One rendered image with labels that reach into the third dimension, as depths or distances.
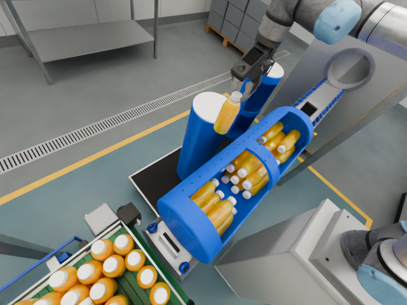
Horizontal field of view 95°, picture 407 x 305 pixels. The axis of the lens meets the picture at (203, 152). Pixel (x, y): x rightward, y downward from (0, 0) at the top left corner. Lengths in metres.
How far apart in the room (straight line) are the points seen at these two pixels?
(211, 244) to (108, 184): 1.52
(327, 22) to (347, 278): 0.75
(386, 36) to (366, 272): 0.55
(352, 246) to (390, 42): 0.61
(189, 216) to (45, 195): 1.69
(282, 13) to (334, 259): 0.77
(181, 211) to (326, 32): 0.57
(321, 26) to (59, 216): 2.02
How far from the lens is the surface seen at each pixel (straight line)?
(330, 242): 0.87
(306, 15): 0.54
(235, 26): 4.22
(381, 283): 0.68
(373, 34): 0.62
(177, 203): 0.64
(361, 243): 0.86
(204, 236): 0.63
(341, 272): 0.87
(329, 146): 1.89
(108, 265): 0.74
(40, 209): 2.11
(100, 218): 1.02
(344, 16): 0.51
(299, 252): 0.85
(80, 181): 2.10
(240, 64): 0.58
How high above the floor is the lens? 1.82
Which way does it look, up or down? 54 degrees down
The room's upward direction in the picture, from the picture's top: 23 degrees clockwise
